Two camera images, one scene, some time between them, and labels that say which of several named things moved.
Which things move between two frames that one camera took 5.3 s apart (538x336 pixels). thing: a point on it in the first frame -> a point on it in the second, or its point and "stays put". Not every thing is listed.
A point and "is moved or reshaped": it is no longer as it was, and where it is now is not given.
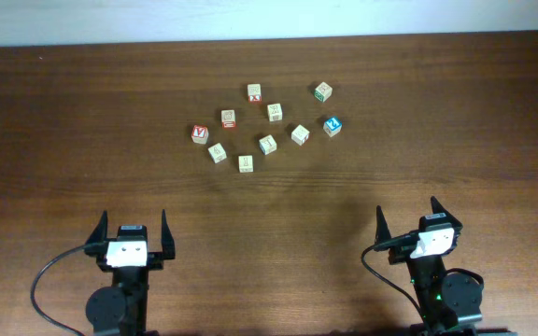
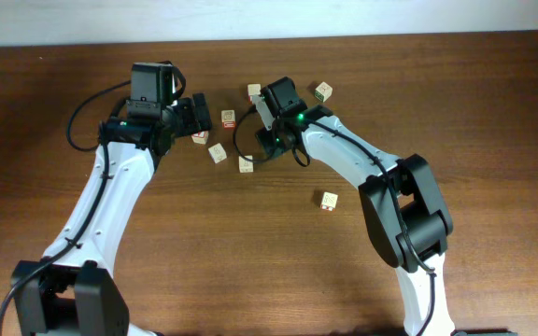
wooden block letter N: (300, 134) is moved or reshaped
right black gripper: (400, 253) -> (264, 138)
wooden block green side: (323, 91) stays put
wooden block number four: (217, 152) stays put
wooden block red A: (200, 134) stays put
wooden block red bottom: (228, 119) stays put
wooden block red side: (254, 93) stays put
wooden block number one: (246, 163) stays put
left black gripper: (154, 260) -> (191, 123)
